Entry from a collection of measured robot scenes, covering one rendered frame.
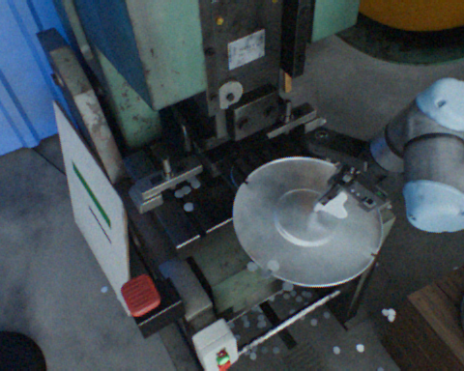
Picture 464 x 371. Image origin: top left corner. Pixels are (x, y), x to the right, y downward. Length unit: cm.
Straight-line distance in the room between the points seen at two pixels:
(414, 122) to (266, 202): 36
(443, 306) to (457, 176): 79
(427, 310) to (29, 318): 129
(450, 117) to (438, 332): 79
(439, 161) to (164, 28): 39
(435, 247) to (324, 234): 104
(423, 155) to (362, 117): 163
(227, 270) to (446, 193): 54
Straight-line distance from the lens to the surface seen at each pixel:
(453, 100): 67
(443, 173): 63
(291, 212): 91
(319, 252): 88
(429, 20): 96
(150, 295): 88
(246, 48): 81
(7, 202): 217
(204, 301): 98
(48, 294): 185
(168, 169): 101
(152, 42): 65
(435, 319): 136
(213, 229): 99
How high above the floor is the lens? 154
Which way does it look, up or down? 52 degrees down
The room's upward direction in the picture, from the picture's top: 5 degrees counter-clockwise
